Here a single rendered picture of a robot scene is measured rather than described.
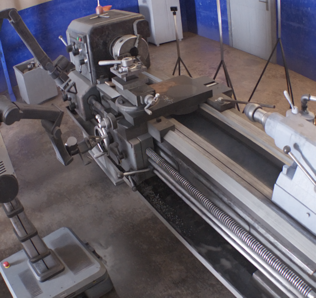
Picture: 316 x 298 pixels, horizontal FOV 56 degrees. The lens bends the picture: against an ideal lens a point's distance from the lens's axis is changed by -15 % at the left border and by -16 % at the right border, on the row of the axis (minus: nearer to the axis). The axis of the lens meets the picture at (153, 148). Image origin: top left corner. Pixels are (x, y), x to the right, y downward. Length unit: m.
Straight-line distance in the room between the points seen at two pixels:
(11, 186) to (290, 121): 1.26
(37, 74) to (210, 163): 3.27
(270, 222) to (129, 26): 1.84
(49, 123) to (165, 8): 4.78
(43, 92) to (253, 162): 3.35
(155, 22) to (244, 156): 4.43
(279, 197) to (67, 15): 5.06
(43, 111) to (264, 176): 1.13
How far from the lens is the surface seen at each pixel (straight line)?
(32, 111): 1.35
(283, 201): 1.41
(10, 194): 1.56
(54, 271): 2.02
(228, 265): 1.75
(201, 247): 1.83
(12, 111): 1.22
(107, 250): 2.40
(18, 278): 2.12
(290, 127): 1.35
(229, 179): 1.54
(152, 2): 5.94
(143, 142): 1.93
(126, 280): 2.22
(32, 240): 1.84
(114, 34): 2.57
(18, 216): 1.71
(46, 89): 4.61
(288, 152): 1.28
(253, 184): 1.54
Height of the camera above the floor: 1.85
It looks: 35 degrees down
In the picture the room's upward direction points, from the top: 7 degrees counter-clockwise
